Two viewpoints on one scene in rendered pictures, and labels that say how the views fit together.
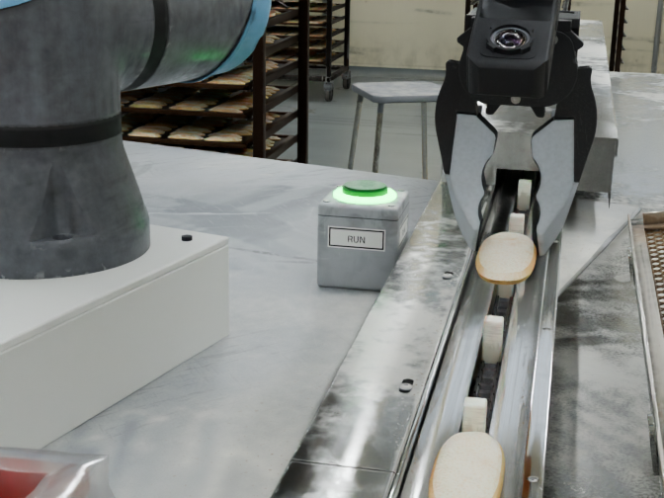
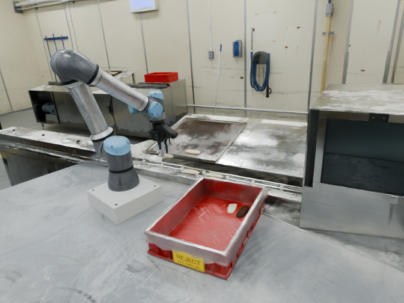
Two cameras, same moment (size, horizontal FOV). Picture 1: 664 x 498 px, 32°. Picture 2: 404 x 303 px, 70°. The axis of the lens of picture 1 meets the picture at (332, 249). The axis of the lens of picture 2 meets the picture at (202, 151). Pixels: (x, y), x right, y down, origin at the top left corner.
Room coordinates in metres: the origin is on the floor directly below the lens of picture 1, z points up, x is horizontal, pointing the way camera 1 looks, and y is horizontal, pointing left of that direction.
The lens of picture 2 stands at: (0.01, 1.29, 1.54)
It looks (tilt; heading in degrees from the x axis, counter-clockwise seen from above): 21 degrees down; 289
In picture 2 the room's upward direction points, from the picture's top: 4 degrees counter-clockwise
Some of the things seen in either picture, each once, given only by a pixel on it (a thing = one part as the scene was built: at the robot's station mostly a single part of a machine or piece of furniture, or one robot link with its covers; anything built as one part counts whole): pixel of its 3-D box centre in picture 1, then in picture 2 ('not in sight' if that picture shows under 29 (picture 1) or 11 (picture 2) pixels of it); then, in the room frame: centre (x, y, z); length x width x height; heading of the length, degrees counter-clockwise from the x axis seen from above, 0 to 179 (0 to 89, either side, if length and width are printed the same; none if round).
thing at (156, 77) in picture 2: not in sight; (161, 77); (2.33, -3.56, 0.94); 0.51 x 0.36 x 0.13; 172
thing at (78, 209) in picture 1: (41, 180); (122, 174); (0.79, 0.21, 0.95); 0.15 x 0.15 x 0.10
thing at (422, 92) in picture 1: (401, 145); not in sight; (4.40, -0.26, 0.23); 0.36 x 0.36 x 0.46; 16
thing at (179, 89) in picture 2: not in sight; (164, 104); (2.33, -3.56, 0.44); 0.70 x 0.55 x 0.87; 168
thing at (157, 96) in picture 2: not in sight; (156, 101); (0.73, -0.11, 1.24); 0.09 x 0.08 x 0.11; 55
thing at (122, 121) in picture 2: not in sight; (109, 102); (3.40, -3.37, 0.51); 3.00 x 1.26 x 1.03; 168
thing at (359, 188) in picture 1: (365, 194); not in sight; (0.97, -0.03, 0.90); 0.04 x 0.04 x 0.02
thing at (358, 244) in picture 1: (366, 255); not in sight; (0.97, -0.03, 0.84); 0.08 x 0.08 x 0.11; 78
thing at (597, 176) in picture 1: (546, 76); (50, 140); (1.76, -0.33, 0.89); 1.25 x 0.18 x 0.09; 168
